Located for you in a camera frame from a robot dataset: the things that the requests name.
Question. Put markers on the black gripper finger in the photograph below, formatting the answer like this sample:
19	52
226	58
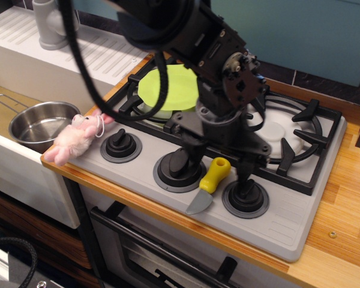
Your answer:
189	157
244	169

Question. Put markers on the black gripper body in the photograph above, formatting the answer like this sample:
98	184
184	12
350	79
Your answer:
231	133

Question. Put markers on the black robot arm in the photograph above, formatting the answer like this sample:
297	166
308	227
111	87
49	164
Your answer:
227	76

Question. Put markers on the black middle stove knob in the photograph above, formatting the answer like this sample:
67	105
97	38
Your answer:
166	174

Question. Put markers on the black stove knob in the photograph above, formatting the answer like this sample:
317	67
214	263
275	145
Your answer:
166	174
246	202
121	147

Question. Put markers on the black right stove knob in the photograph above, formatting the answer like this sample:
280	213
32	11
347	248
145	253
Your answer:
246	202

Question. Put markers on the grey toy stove top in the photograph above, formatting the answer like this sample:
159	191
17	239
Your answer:
282	230

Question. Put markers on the white right burner disc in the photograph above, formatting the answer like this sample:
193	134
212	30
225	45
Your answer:
278	125

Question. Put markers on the lime green plate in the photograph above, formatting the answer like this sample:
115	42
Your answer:
182	93

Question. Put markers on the black right burner grate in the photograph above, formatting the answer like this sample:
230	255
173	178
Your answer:
285	145

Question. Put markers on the black left stove knob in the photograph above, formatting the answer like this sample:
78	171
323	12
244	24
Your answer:
121	147

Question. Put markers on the toy oven door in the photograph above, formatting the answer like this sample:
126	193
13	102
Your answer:
149	253

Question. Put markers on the pink plush bunny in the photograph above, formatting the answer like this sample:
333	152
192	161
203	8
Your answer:
75	139

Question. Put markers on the stainless steel pot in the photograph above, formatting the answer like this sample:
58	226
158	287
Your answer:
38	126

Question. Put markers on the grey toy faucet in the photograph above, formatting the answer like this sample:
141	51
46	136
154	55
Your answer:
52	35

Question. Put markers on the white toy sink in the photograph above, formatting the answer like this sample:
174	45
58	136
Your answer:
37	74

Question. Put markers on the yellow handled toy knife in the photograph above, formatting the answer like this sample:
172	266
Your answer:
219	169

